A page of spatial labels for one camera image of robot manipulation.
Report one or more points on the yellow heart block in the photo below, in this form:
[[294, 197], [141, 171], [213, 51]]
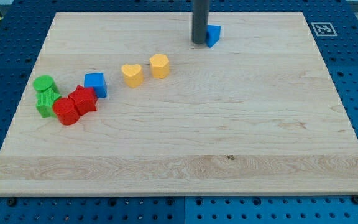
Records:
[[133, 75]]

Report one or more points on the red cylinder block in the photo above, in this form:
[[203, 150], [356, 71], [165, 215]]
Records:
[[66, 112]]

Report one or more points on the white fiducial marker tag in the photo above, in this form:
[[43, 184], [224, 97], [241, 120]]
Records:
[[324, 29]]

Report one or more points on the yellow hexagon block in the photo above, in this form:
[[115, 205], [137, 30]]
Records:
[[159, 66]]

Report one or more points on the red star block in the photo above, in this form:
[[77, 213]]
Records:
[[84, 98]]

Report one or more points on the light wooden board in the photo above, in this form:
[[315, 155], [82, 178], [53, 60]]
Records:
[[256, 114]]

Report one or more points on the green star block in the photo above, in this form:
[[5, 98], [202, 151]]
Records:
[[45, 102]]

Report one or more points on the blue cube block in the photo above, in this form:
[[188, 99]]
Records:
[[96, 81]]

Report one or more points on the blue triangle block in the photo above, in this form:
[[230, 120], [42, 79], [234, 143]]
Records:
[[212, 34]]

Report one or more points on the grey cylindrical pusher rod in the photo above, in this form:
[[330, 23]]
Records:
[[199, 25]]

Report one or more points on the green cylinder block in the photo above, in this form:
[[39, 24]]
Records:
[[43, 83]]

